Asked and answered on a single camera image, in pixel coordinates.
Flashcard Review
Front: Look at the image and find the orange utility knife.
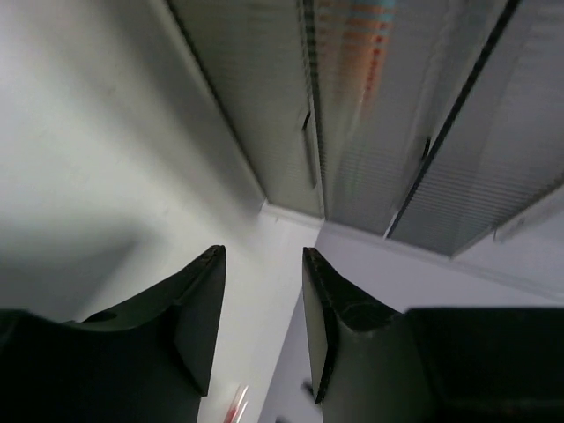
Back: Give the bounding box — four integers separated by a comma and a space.
314, 1, 397, 192

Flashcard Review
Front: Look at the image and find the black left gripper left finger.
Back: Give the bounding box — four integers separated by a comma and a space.
1, 245, 226, 422

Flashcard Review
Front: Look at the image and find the clear plastic drawer organizer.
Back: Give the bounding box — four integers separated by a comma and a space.
169, 1, 563, 257

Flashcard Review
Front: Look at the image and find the red ink pen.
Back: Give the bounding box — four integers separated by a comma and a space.
223, 385, 249, 423

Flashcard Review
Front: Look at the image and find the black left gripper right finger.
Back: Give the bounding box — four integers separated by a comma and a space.
302, 248, 563, 422

